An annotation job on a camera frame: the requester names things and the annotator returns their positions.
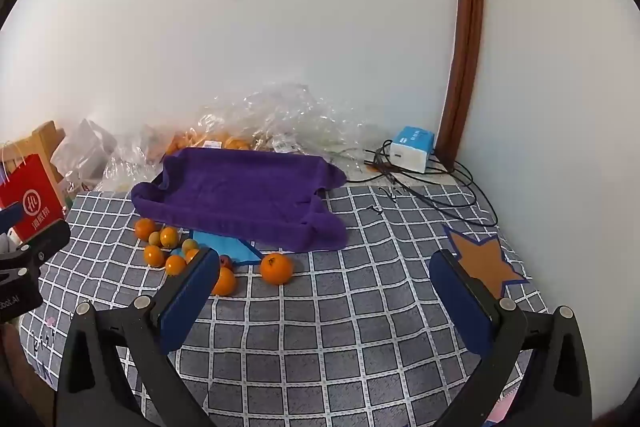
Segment purple towel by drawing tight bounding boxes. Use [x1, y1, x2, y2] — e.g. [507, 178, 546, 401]
[131, 147, 349, 254]

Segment blue and white tissue box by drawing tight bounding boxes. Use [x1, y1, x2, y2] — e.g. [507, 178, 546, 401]
[390, 125, 436, 174]

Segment black cables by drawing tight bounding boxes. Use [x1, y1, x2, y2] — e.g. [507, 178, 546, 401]
[345, 139, 498, 228]

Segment red paper bag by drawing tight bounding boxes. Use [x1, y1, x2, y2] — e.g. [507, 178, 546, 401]
[0, 142, 66, 243]

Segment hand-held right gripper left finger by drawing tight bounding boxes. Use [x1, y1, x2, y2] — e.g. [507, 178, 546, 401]
[56, 248, 223, 427]

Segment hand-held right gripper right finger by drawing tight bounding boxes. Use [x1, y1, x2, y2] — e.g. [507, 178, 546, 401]
[429, 248, 593, 427]

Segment large crinkled clear plastic bag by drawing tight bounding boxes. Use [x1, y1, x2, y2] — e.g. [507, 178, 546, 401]
[197, 81, 396, 180]

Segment grey plastic bag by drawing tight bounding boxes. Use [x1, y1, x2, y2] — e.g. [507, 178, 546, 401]
[50, 118, 118, 188]

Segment brown wooden door frame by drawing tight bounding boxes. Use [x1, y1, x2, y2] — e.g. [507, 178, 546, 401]
[440, 0, 486, 155]

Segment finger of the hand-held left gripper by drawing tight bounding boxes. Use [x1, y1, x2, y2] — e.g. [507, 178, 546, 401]
[0, 203, 23, 234]
[0, 219, 71, 280]

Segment pile of bagged oranges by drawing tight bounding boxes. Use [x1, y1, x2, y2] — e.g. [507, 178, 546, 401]
[165, 132, 251, 155]

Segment grey checkered bedsheet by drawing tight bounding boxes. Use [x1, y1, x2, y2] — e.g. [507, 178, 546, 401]
[17, 182, 543, 427]

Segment small clear plastic bag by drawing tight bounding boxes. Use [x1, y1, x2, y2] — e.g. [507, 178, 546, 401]
[102, 124, 173, 192]

